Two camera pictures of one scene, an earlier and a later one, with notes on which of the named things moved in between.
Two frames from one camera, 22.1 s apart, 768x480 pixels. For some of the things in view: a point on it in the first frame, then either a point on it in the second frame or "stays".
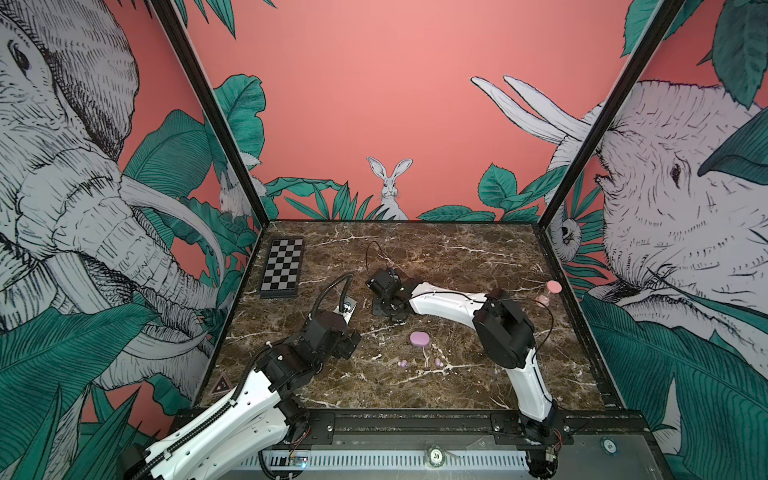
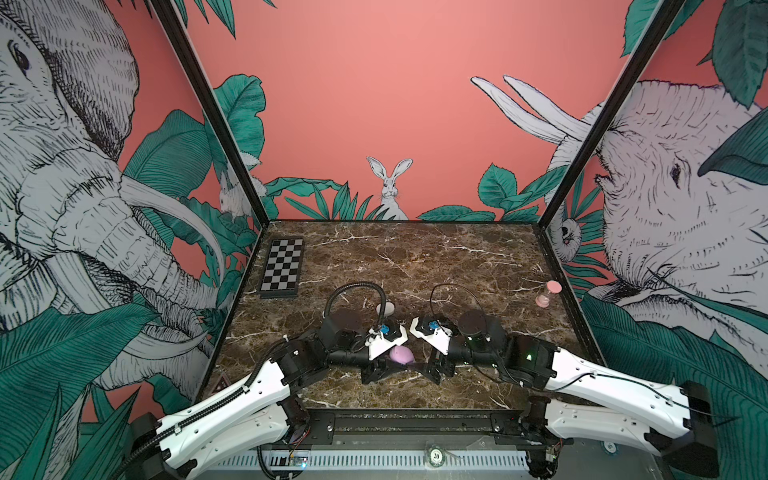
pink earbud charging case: x=420 y=338 -> x=402 y=355
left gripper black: x=348 y=344 -> x=381 y=368
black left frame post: x=214 y=109 stays
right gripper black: x=377 y=309 -> x=431 y=369
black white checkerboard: x=282 y=269 stays
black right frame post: x=609 y=112 stays
